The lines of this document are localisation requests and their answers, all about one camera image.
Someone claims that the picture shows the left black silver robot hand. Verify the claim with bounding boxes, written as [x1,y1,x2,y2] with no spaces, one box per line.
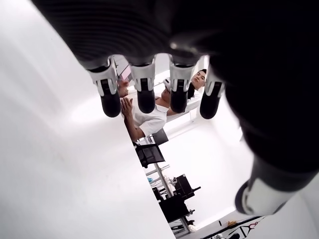
[31,0,319,216]

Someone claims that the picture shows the standing person in black shirt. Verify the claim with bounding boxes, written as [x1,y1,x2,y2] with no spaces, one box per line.
[185,69,209,100]

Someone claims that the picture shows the seated person in white shirt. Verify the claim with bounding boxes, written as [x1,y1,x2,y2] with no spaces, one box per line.
[119,79,172,140]

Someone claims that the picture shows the black office chair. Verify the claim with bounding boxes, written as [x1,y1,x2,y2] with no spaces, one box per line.
[149,128,169,145]

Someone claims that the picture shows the black folding chair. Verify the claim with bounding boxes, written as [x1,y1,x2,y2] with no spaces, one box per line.
[133,141,165,168]

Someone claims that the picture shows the black equipment box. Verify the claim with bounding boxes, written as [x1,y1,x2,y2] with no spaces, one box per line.
[153,174,201,224]

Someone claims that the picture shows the metal rack frame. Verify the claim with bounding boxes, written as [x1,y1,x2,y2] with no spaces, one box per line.
[146,160,196,234]

